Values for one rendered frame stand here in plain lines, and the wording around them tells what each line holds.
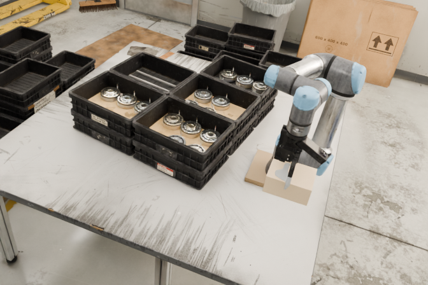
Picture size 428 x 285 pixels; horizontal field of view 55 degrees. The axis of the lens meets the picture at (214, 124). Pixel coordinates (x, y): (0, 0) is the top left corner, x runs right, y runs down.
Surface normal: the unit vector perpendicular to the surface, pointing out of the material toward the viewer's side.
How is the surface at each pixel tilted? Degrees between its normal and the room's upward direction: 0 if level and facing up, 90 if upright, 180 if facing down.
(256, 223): 0
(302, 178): 0
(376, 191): 0
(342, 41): 76
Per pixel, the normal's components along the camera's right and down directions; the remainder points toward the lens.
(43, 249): 0.11, -0.80
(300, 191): -0.35, 0.53
